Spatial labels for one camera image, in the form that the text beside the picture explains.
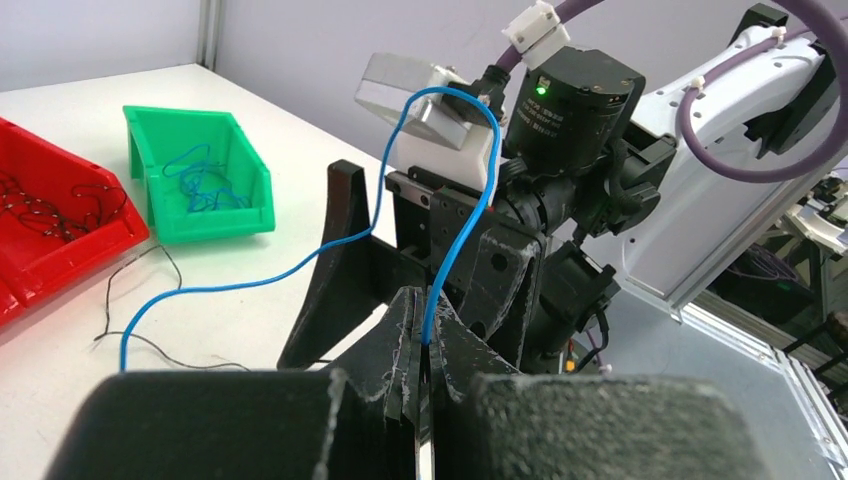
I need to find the thin black wire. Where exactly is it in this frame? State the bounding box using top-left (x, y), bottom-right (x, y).
top-left (0, 170), bottom-right (128, 243)
top-left (92, 243), bottom-right (333, 372)

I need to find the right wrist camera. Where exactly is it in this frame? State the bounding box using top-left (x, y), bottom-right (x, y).
top-left (354, 52), bottom-right (494, 192)

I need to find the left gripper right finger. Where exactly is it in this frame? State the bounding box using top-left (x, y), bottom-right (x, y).
top-left (426, 298), bottom-right (771, 479)

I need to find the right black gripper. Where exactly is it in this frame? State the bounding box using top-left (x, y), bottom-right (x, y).
top-left (277, 160), bottom-right (620, 371)

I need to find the green plastic bin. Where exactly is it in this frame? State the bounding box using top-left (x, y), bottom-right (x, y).
top-left (123, 105), bottom-right (276, 244)

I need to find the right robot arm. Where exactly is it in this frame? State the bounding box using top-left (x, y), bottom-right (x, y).
top-left (278, 1), bottom-right (847, 373)

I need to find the thin black wire on table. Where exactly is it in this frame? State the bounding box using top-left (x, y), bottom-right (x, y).
top-left (92, 243), bottom-right (333, 372)

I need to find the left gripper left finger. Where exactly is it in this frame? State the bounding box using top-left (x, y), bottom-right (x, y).
top-left (46, 287), bottom-right (424, 479)

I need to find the red plastic bin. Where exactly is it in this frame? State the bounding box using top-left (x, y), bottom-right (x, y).
top-left (1, 120), bottom-right (150, 326)

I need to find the long blue wire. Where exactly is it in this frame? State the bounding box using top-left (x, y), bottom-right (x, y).
top-left (119, 86), bottom-right (503, 374)

